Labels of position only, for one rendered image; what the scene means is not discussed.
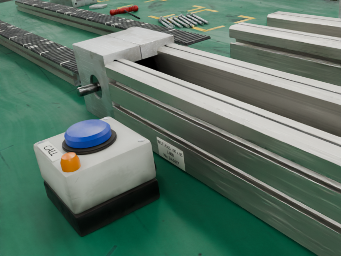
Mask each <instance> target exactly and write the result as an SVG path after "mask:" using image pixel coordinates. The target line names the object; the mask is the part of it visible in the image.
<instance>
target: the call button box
mask: <svg viewBox="0 0 341 256"><path fill-rule="evenodd" d="M100 120H103V121H105V122H107V123H108V124H109V125H110V127H111V132H112V135H111V136H110V138H109V139H108V140H106V141H105V142H103V143H101V144H99V145H96V146H93V147H88V148H72V147H69V146H68V145H67V144H66V142H65V138H64V133H62V134H59V135H56V136H54V137H51V138H48V139H46V140H43V141H39V142H37V143H35V144H34V146H33V149H34V151H35V155H36V158H37V161H38V165H39V168H40V172H41V176H42V177H43V179H44V186H45V190H46V193H47V197H48V198H49V199H50V200H51V202H52V203H53V204H54V205H55V206H56V208H57V209H58V210H59V211H60V212H61V214H62V215H63V216H64V217H65V218H66V220H67V221H68V222H69V223H70V224H71V226H72V227H73V228H74V229H75V230H76V232H77V233H78V234H79V235H80V236H85V235H87V234H89V233H91V232H93V231H95V230H97V229H99V228H101V227H103V226H105V225H107V224H109V223H111V222H113V221H115V220H117V219H119V218H121V217H123V216H125V215H127V214H129V213H131V212H133V211H135V210H137V209H139V208H141V207H143V206H145V205H147V204H149V203H151V202H153V201H155V200H157V199H159V198H160V193H159V187H158V181H157V179H156V178H155V177H156V164H155V161H154V157H153V151H152V145H151V142H150V141H149V140H148V139H146V138H144V137H143V136H141V135H140V134H138V133H136V132H135V131H133V130H131V129H130V128H128V127H126V126H125V125H123V124H121V123H120V122H118V121H116V120H115V119H113V118H111V117H104V118H102V119H100ZM69 152H74V153H75V154H76V155H77V156H78V157H79V159H80V163H81V167H80V168H79V169H78V170H76V171H73V172H68V173H67V172H64V171H62V168H61V165H60V161H61V157H62V156H63V155H64V154H65V153H69Z"/></svg>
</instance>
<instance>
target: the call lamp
mask: <svg viewBox="0 0 341 256"><path fill-rule="evenodd" d="M60 165H61V168H62V171H64V172H67V173H68V172H73V171H76V170H78V169H79V168H80V167H81V163H80V159H79V157H78V156H77V155H76V154H75V153H74V152H69V153H65V154H64V155H63V156H62V157H61V161H60Z"/></svg>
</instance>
